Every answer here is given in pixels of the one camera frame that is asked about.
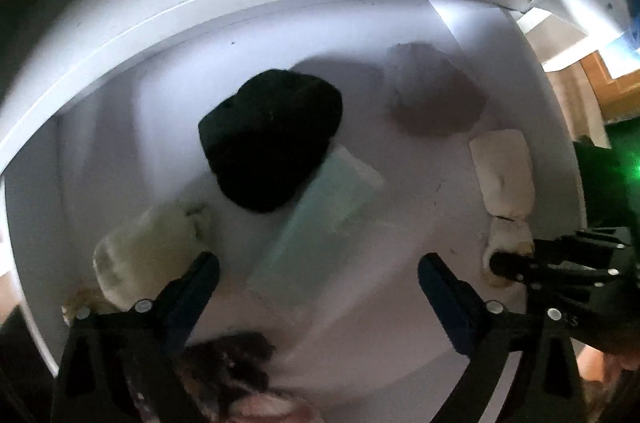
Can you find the cream sock with brown toe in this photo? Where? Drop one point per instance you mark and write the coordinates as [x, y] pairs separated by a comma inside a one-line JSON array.
[[507, 238]]

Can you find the cream knit hat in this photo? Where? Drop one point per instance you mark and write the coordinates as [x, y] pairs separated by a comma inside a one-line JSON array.
[[145, 253]]

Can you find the dark brown patterned scarf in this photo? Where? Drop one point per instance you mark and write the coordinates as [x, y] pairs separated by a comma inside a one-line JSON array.
[[235, 353]]

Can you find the pink printed baby cloth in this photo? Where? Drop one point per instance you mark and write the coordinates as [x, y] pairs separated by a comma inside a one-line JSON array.
[[265, 409]]

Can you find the person's right hand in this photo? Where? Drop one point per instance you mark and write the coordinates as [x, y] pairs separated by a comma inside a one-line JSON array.
[[597, 365]]

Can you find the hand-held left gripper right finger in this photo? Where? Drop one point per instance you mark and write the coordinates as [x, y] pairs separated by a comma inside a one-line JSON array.
[[450, 308]]

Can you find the black knit hat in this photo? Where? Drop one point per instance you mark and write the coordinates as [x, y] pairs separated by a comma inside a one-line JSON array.
[[270, 138]]

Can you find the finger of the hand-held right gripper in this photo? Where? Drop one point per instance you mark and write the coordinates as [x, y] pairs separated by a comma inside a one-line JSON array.
[[580, 240], [510, 264]]

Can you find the white storage bin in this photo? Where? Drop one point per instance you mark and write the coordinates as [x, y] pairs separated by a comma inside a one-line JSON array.
[[425, 213]]

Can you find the light green cloth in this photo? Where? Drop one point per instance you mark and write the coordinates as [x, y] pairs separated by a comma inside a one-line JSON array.
[[320, 223]]

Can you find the cream cloth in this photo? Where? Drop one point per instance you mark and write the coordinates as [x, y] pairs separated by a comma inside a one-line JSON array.
[[505, 173]]

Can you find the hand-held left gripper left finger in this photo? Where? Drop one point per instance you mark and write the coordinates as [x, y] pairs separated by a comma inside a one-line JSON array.
[[195, 293]]

